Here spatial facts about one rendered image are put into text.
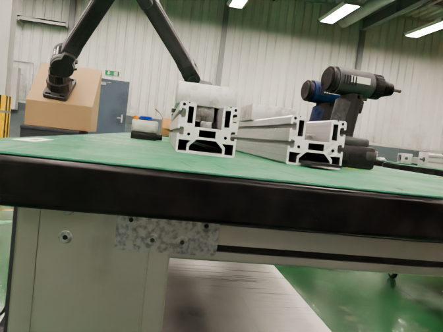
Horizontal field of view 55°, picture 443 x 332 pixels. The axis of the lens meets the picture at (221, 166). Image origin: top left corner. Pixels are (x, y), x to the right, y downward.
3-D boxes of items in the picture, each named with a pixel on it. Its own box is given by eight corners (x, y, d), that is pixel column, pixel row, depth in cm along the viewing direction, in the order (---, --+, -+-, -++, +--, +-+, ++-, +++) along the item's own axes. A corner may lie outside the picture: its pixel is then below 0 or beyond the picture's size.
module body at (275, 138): (221, 147, 152) (224, 123, 152) (248, 150, 153) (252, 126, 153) (285, 164, 73) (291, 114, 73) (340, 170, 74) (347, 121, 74)
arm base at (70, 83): (53, 77, 161) (41, 97, 153) (51, 59, 155) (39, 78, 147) (77, 82, 162) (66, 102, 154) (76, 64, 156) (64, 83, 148)
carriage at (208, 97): (172, 120, 93) (175, 89, 92) (222, 126, 94) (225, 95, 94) (174, 118, 77) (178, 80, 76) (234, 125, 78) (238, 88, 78)
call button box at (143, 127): (132, 138, 140) (134, 118, 139) (161, 141, 141) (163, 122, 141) (130, 138, 132) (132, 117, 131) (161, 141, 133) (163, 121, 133)
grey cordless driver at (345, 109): (306, 161, 99) (319, 67, 98) (378, 169, 105) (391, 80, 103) (324, 165, 92) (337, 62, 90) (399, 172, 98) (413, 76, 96)
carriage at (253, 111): (237, 130, 120) (240, 107, 120) (275, 135, 122) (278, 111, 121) (249, 130, 104) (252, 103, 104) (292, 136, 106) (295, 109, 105)
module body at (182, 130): (168, 141, 149) (171, 116, 149) (196, 144, 151) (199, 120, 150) (175, 151, 70) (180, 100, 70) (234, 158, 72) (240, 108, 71)
